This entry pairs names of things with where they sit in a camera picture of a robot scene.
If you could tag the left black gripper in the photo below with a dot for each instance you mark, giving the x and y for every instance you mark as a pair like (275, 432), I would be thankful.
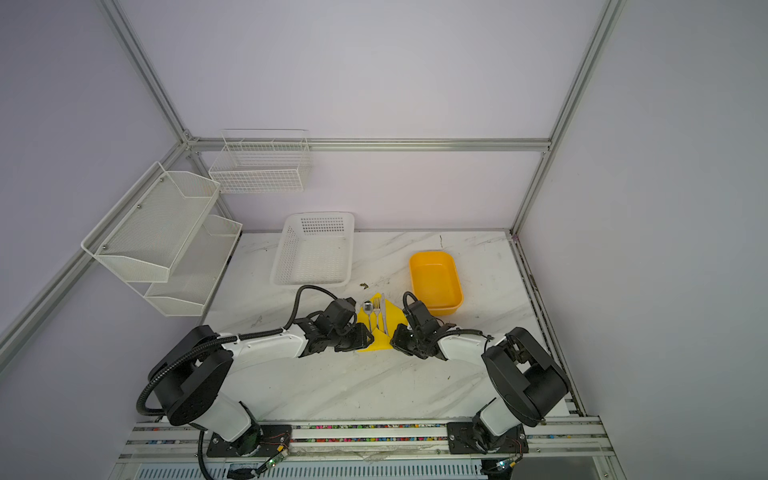
(361, 338)

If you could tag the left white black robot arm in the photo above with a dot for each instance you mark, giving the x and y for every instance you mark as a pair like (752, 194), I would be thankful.
(186, 386)

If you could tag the aluminium front rail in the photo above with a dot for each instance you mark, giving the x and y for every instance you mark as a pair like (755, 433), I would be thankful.
(374, 441)

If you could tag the white plastic perforated basket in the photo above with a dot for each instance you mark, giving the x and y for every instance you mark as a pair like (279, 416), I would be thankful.
(315, 248)

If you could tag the yellow plastic tub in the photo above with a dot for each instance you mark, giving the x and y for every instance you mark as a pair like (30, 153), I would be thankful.
(435, 282)

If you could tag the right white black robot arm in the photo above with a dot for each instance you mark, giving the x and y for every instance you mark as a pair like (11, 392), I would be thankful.
(528, 382)

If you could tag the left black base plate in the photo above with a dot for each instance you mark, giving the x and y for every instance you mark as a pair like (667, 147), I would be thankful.
(252, 441)

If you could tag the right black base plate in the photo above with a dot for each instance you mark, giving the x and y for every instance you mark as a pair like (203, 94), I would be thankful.
(473, 437)

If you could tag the white wire wall basket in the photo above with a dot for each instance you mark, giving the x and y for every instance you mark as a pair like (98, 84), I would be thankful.
(256, 161)

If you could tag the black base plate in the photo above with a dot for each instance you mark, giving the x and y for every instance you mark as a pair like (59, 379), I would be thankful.
(473, 437)
(252, 441)

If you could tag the metal knife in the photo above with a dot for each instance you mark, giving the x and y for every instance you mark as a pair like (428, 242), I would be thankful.
(383, 304)

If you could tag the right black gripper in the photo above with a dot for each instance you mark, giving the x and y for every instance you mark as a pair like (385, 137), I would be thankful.
(398, 341)

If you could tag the lower white mesh shelf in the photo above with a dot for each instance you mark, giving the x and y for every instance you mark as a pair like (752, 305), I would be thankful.
(192, 283)

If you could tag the metal spoon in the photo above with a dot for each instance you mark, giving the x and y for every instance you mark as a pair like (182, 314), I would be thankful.
(367, 308)

